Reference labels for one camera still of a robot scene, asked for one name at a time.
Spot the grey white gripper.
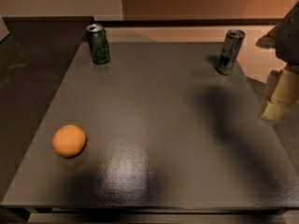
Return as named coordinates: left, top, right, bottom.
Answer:
left=256, top=1, right=299, bottom=122

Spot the green soda can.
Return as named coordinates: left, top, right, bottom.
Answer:
left=86, top=23, right=110, bottom=64

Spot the white paper sheet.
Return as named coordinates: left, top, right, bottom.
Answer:
left=0, top=17, right=9, bottom=42

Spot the silver blue redbull can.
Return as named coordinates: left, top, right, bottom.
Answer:
left=216, top=30, right=246, bottom=76

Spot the orange fruit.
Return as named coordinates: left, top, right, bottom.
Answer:
left=51, top=125, right=87, bottom=158

